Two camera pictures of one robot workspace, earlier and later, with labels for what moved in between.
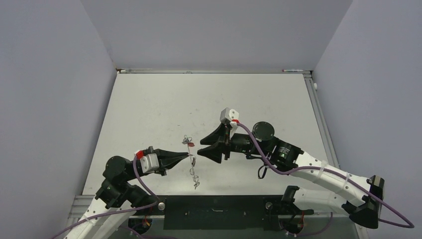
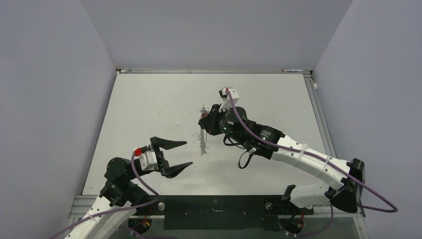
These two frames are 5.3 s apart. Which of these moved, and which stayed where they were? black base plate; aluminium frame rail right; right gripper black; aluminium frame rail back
Moved: right gripper black
Stayed: aluminium frame rail right; aluminium frame rail back; black base plate
